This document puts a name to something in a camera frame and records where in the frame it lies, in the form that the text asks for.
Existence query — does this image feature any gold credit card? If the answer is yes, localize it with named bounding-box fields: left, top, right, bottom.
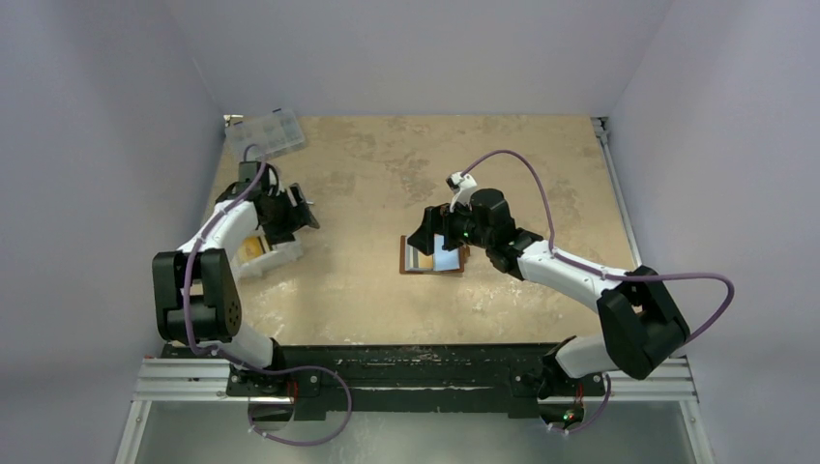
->
left=411, top=248, right=435, bottom=272

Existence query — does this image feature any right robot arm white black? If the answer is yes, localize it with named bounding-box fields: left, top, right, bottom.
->
left=406, top=188, right=690, bottom=399

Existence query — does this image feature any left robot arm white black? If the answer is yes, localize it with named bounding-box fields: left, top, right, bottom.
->
left=151, top=161, right=319, bottom=395

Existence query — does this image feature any stack of credit cards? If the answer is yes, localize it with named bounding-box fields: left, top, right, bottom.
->
left=238, top=237, right=266, bottom=262

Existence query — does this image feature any white plastic card tray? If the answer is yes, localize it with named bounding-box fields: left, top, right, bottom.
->
left=231, top=235, right=304, bottom=279

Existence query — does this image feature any clear plastic organizer box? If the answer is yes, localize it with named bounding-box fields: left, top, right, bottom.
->
left=224, top=108, right=306, bottom=161

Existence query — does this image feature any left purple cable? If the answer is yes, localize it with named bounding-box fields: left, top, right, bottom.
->
left=182, top=143, right=354, bottom=449

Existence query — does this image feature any purple cable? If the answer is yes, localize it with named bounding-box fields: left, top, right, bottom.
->
left=457, top=150, right=736, bottom=437
left=182, top=143, right=354, bottom=449

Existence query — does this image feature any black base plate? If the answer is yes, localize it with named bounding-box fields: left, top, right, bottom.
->
left=160, top=343, right=661, bottom=424

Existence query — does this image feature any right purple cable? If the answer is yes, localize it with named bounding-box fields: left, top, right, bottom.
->
left=457, top=150, right=736, bottom=437

